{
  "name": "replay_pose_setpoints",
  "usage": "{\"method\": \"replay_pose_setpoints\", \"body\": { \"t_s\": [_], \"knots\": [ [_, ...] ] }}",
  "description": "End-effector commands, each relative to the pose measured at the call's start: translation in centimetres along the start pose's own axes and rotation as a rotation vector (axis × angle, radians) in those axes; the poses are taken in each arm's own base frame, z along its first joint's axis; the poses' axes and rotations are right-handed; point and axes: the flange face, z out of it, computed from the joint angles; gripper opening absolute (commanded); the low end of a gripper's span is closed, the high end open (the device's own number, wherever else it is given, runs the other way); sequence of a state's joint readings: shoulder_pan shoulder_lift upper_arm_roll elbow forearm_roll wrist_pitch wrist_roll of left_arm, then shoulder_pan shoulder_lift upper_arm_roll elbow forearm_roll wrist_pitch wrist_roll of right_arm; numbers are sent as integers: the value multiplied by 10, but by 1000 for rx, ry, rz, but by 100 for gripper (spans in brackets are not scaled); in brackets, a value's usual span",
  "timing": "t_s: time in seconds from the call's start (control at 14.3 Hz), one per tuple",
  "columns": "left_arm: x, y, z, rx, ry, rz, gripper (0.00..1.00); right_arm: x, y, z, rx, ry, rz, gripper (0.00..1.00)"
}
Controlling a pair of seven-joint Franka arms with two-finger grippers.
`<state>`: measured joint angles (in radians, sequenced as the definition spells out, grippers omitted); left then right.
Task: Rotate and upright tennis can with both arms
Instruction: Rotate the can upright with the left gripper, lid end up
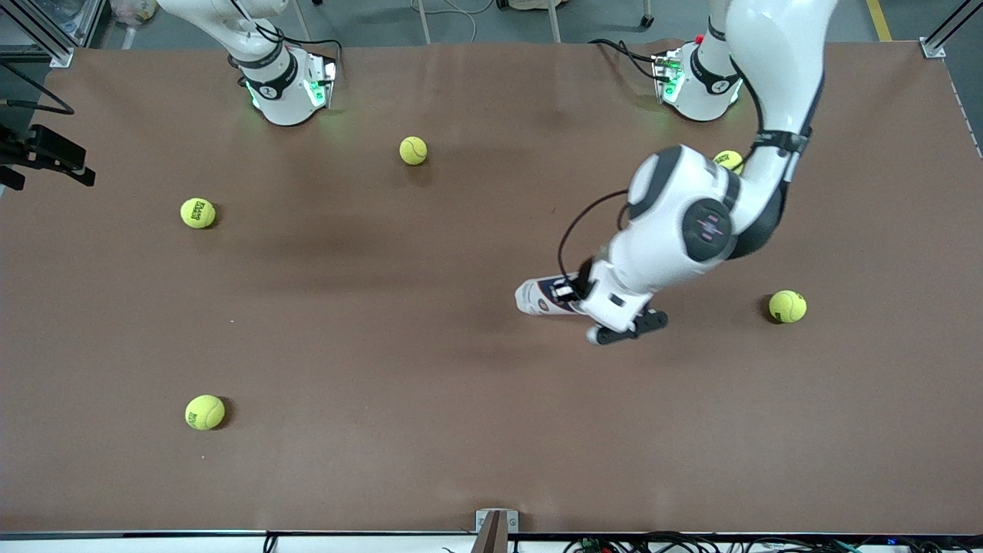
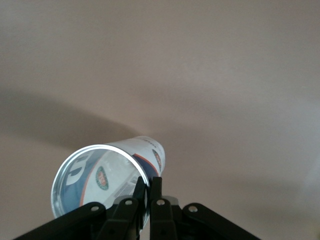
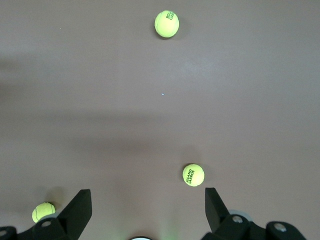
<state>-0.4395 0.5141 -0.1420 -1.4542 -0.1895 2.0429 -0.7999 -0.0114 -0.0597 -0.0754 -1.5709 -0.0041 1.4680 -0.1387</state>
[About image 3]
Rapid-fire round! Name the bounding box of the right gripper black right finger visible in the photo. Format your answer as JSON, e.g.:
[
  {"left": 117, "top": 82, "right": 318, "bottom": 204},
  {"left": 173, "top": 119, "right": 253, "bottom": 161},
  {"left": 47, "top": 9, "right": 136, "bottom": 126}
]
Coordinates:
[{"left": 201, "top": 187, "right": 267, "bottom": 240}]

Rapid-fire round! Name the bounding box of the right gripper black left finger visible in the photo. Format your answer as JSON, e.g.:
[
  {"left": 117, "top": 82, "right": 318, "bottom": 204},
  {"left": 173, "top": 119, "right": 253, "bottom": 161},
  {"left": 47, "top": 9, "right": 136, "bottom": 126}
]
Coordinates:
[{"left": 14, "top": 189, "right": 92, "bottom": 240}]

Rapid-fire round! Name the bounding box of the yellow tennis ball showing seam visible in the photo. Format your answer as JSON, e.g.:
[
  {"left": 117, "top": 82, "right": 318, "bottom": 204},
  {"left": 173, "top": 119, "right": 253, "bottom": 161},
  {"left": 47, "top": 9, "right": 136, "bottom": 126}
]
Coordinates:
[{"left": 31, "top": 201, "right": 56, "bottom": 224}]

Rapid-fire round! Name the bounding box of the yellow printed tennis ball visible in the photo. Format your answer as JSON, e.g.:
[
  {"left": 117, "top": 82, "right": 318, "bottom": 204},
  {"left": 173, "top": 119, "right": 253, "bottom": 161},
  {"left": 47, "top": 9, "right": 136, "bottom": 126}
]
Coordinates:
[
  {"left": 154, "top": 9, "right": 180, "bottom": 39},
  {"left": 181, "top": 163, "right": 206, "bottom": 188}
]

